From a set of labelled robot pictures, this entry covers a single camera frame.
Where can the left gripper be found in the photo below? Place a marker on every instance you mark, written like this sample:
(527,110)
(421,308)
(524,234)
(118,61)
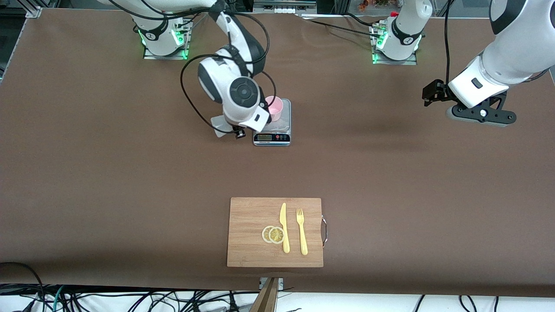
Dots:
(439,91)

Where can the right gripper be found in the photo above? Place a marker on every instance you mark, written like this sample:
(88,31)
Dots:
(236,128)

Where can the pink plastic cup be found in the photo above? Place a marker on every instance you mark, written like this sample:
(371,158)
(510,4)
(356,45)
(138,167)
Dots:
(276,106)

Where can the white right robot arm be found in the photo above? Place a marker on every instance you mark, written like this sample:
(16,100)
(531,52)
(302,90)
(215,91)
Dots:
(245,92)

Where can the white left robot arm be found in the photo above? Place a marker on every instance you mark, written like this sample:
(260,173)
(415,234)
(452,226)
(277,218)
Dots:
(520,43)

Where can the silver digital kitchen scale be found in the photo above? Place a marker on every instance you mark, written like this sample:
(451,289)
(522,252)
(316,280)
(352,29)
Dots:
(277,130)

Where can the yellow lemon slice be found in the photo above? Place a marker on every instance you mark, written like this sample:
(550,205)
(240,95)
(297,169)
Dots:
(276,235)
(265,234)

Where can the bamboo cutting board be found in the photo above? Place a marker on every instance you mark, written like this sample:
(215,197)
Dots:
(247,242)

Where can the yellow plastic knife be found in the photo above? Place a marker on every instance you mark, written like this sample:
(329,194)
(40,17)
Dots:
(285,242)

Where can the yellow plastic fork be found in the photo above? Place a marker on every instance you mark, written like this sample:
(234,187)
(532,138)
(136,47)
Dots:
(303,242)

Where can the wooden beam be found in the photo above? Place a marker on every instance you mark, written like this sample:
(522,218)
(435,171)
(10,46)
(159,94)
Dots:
(266,299)

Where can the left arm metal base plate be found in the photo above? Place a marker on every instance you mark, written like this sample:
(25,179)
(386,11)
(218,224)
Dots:
(409,63)

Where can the black left camera mount bracket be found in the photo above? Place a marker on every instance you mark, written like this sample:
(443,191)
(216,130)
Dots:
(488,105)

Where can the grey metal frame with strip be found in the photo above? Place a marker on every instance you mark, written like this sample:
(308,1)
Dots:
(284,9)

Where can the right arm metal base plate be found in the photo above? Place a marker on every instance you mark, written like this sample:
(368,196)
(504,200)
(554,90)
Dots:
(149,56)

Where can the small metal table bracket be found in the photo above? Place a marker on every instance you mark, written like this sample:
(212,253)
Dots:
(281,282)

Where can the aluminium frame corner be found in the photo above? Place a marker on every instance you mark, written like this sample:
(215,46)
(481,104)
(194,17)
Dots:
(32,11)

